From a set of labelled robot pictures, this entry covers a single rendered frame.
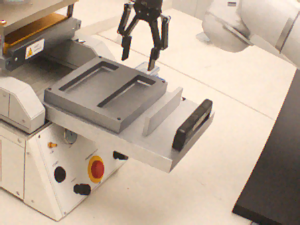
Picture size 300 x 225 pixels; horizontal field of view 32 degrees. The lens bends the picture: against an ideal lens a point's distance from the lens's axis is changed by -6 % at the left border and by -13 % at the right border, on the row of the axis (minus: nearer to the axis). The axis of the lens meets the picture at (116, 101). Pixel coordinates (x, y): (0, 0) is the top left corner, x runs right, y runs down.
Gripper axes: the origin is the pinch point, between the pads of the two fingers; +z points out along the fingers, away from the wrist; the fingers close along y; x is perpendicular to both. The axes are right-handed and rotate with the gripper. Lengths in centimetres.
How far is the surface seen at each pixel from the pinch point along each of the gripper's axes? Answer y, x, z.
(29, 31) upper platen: -4, -48, -21
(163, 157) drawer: 32, -55, -12
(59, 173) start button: 14, -58, 0
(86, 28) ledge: -28.6, 18.5, 6.7
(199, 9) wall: -42, 172, 42
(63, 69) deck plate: -1.8, -35.1, -8.0
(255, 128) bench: 38.2, 5.6, 10.1
